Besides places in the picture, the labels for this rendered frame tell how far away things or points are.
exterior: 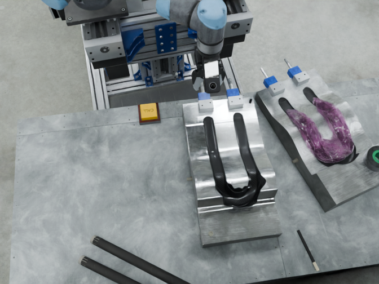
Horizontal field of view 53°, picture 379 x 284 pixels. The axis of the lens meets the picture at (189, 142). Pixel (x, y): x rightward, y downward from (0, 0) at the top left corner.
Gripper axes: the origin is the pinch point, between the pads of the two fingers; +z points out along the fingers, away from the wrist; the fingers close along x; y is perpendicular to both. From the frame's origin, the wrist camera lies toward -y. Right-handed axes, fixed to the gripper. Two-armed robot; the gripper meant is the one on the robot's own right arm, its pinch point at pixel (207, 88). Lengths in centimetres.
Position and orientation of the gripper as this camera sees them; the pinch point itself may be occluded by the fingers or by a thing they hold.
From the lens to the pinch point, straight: 129.1
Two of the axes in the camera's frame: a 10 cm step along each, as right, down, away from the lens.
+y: -1.4, -9.0, 4.1
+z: -0.1, 4.1, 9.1
